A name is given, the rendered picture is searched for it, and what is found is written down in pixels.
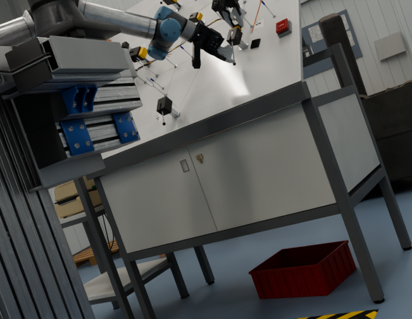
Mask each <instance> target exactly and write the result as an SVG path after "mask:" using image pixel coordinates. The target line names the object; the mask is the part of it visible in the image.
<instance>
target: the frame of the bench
mask: <svg viewBox="0 0 412 319"><path fill-rule="evenodd" d="M354 93H356V97H357V99H358V103H359V105H360V108H361V111H362V114H363V116H364V119H365V122H366V125H367V127H368V131H369V133H370V137H371V139H372V142H373V145H374V148H375V150H376V153H377V156H378V160H379V162H380V164H379V165H378V166H377V167H376V168H375V169H374V170H372V171H371V172H370V173H369V174H368V175H367V176H366V177H365V178H364V179H363V180H362V181H361V182H360V183H359V184H358V185H357V186H356V187H355V188H354V189H353V190H352V191H351V192H350V193H348V191H347V189H346V185H345V183H344V179H343V178H342V174H341V172H340V168H339V166H338V163H337V160H336V158H335V154H334V151H333V149H332V146H331V143H330V140H329V138H328V135H327V131H326V129H325V126H324V124H323V120H322V118H321V115H320V112H319V109H318V107H319V106H322V105H324V104H327V103H331V102H332V101H336V100H338V99H341V98H343V97H346V96H349V95H351V94H354ZM301 103H302V105H303V108H304V112H305V114H306V117H307V119H308V123H309V126H310V128H311V131H312V133H313V137H314V139H315V142H316V145H317V148H318V151H319V153H320V156H321V160H322V162H323V165H324V167H325V171H326V173H327V176H328V179H329V182H330V185H331V187H332V190H333V192H334V196H335V199H336V201H337V202H336V203H334V204H329V205H326V206H321V207H317V208H313V209H310V210H305V211H300V212H297V213H292V214H289V215H284V216H279V217H276V218H271V219H268V220H263V221H260V222H255V223H250V224H247V225H242V226H239V227H234V228H230V229H226V230H221V231H218V232H213V233H210V234H205V235H200V236H197V237H193V238H190V239H184V240H181V241H177V242H172V243H168V244H163V245H160V246H156V247H151V248H147V249H143V250H140V251H135V252H132V253H127V252H126V249H125V246H124V244H123V241H122V238H121V235H120V233H119V230H118V227H117V225H116V222H115V219H114V216H113V214H112V211H111V208H110V206H109V202H108V200H107V197H106V195H105V192H104V189H103V186H102V183H101V181H100V177H102V176H100V177H97V178H94V183H95V185H96V188H97V191H98V193H99V197H100V198H101V202H102V204H103V207H104V210H105V212H106V216H107V217H108V221H109V224H110V226H111V229H112V231H113V235H114V236H115V240H116V243H117V245H118V248H119V250H120V254H121V256H122V259H123V262H124V264H125V267H126V269H127V272H128V276H129V278H130V281H131V283H132V286H133V288H134V291H135V295H136V297H137V300H138V302H139V305H140V308H141V310H142V314H143V316H144V319H156V316H155V314H154V310H153V307H152V305H151V302H150V300H149V297H148V295H147V291H146V288H145V286H144V283H143V281H142V278H141V275H140V272H139V269H138V267H137V264H136V262H135V261H136V260H141V259H144V258H149V257H152V256H157V255H161V254H166V253H171V252H174V251H179V250H183V249H188V248H192V247H193V248H194V250H195V253H196V256H197V259H198V261H199V264H200V267H201V270H202V272H203V275H204V278H205V281H206V283H208V284H209V285H210V284H213V283H215V281H214V280H215V278H214V276H213V272H212V270H211V267H210V265H209V261H208V259H207V256H206V253H205V251H204V248H203V245H205V244H210V243H214V242H219V241H224V240H227V239H232V238H236V237H241V236H244V235H249V234H255V233H258V232H263V231H266V230H271V229H275V228H280V227H285V226H288V225H293V224H297V223H302V222H307V221H310V220H316V219H319V218H324V217H327V216H332V215H338V214H341V215H342V219H343V221H344V224H345V226H346V230H347V233H348V235H349V238H350V241H351V244H352V246H353V249H354V252H355V255H356V258H357V261H358V263H359V267H360V269H361V272H362V274H363V278H364V280H365V283H366V286H367V289H368V292H369V294H370V297H371V300H372V301H373V302H374V303H375V304H380V303H382V302H384V300H385V299H384V292H383V290H382V287H381V285H380V281H379V279H378V276H377V273H376V271H375V267H374V265H373V261H372V260H371V256H370V253H369V250H368V248H367V245H366V242H365V239H364V237H363V233H362V231H361V228H360V226H359V222H358V219H357V217H356V214H355V211H354V207H355V206H356V205H357V204H358V203H359V202H360V201H361V200H362V199H363V198H364V197H365V196H366V195H367V194H368V193H369V192H370V191H371V190H372V189H373V188H374V187H375V186H376V185H377V184H378V183H379V186H380V188H381V191H382V194H383V197H384V199H385V203H386V205H387V209H388V210H389V214H390V217H391V220H392V222H393V225H394V228H395V231H396V234H397V237H398V239H399V243H400V245H401V248H402V249H403V250H404V251H407V250H410V249H411V248H412V247H411V241H410V238H409V235H408V232H407V230H406V226H405V224H404V221H403V218H402V215H401V212H400V209H399V207H398V204H397V201H396V198H395V195H394V192H393V190H392V187H391V184H390V181H389V178H388V175H387V172H386V170H385V167H384V164H383V161H382V158H381V155H380V152H379V150H378V147H377V143H376V141H375V138H374V136H373V132H372V130H371V127H370V124H369V121H368V118H367V116H366V113H365V109H364V107H363V104H362V102H361V98H360V96H359V93H358V90H357V87H356V84H353V85H350V86H347V87H343V88H341V89H337V90H335V91H331V92H328V93H325V94H321V95H319V96H315V97H312V98H309V99H306V100H304V101H301Z"/></svg>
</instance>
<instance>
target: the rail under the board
mask: <svg viewBox="0 0 412 319"><path fill-rule="evenodd" d="M309 98H311V94H310V91H309V89H308V85H307V83H306V81H304V82H300V83H297V84H294V85H292V86H290V87H286V88H284V89H282V90H279V91H277V92H274V93H272V94H269V95H267V96H264V97H261V98H259V99H256V100H254V101H251V102H249V103H246V104H243V105H242V106H239V107H236V108H234V109H231V110H228V111H226V112H224V113H221V114H219V115H216V116H213V117H211V118H208V119H206V120H203V121H201V122H198V123H195V124H193V125H191V126H188V127H185V128H183V129H181V130H178V131H176V132H173V133H170V134H168V135H165V136H163V137H160V138H158V139H155V140H153V141H150V142H147V143H145V144H143V145H140V146H137V147H135V148H133V149H130V150H128V151H125V152H122V153H120V154H117V155H115V156H112V157H110V158H107V159H104V160H103V161H104V164H105V167H106V168H104V169H102V170H99V171H96V172H94V173H91V174H88V175H86V178H87V180H91V179H94V178H97V177H100V176H102V175H105V174H107V173H110V172H113V171H115V170H119V169H121V168H124V167H126V166H129V165H132V164H134V163H137V162H140V161H142V160H146V159H148V158H151V157H153V156H156V155H159V154H161V153H164V152H167V151H169V150H172V149H175V148H177V147H180V146H183V145H186V144H188V143H191V142H194V141H197V140H199V139H202V138H204V137H207V136H209V135H213V134H215V133H218V132H221V131H223V130H226V129H228V128H231V127H234V126H236V125H240V124H241V123H245V122H248V121H250V120H253V119H255V118H258V117H261V116H263V115H267V114H269V113H272V112H274V111H277V110H280V109H282V108H285V107H288V106H290V105H293V104H296V103H299V102H301V101H304V100H306V99H309Z"/></svg>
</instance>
